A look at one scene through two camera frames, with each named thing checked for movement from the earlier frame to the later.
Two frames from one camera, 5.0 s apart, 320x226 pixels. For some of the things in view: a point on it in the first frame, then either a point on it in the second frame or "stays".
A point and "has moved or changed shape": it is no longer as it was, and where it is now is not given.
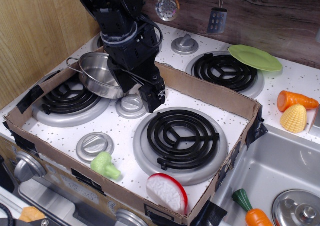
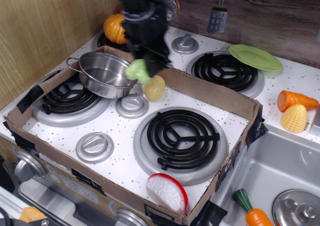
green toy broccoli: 101,162 has moved or changed shape
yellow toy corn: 295,119 stays
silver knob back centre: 185,45 stays
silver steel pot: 98,78 stays
